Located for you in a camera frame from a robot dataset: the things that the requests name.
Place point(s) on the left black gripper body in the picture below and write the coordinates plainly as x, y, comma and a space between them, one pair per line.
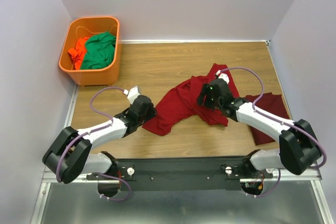
150, 114

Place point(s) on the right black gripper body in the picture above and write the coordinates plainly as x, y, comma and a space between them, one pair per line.
209, 100

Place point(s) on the red t-shirt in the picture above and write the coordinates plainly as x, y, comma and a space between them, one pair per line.
180, 103

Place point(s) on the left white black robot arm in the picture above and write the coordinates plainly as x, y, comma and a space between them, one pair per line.
69, 154

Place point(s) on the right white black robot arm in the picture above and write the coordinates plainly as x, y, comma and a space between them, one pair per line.
298, 146

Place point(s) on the folded dark maroon t-shirt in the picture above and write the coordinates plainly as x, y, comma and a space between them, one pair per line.
272, 103

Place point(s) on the green t-shirt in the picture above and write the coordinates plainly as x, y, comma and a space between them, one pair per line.
100, 51

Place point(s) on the orange plastic bin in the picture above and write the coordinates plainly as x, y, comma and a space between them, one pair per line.
85, 27

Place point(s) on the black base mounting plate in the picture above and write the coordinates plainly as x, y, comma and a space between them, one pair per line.
185, 173

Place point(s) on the orange t-shirt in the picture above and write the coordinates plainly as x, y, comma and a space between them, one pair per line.
78, 52

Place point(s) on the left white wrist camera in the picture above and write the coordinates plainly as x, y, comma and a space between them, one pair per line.
132, 94

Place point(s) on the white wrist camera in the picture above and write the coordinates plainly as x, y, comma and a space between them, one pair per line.
223, 76
132, 94

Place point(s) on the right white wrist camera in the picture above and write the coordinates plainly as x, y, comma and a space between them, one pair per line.
223, 76

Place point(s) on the aluminium frame rail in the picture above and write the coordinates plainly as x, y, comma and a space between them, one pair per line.
45, 186

